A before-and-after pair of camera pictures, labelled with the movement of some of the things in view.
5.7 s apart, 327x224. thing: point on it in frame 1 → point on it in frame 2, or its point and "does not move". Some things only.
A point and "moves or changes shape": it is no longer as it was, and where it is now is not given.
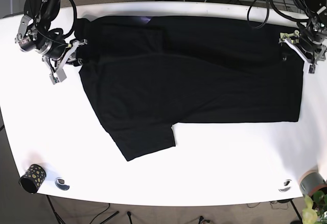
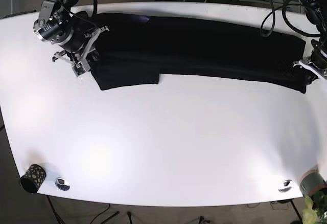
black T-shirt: [146, 75] moves or changes shape
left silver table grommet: [59, 182] does not move
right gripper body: [311, 51] → [307, 63]
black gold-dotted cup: [33, 178] does not move
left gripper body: [57, 54] → [82, 59]
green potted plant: [315, 211] does not move
